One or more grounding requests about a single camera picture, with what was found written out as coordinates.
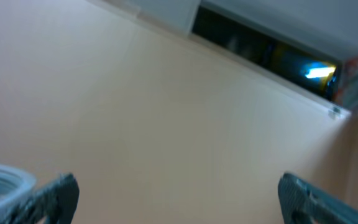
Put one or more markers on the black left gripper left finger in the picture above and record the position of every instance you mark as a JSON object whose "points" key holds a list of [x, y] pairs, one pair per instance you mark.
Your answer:
{"points": [[54, 203]]}

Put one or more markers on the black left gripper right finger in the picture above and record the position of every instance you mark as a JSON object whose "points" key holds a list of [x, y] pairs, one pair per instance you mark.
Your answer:
{"points": [[301, 202]]}

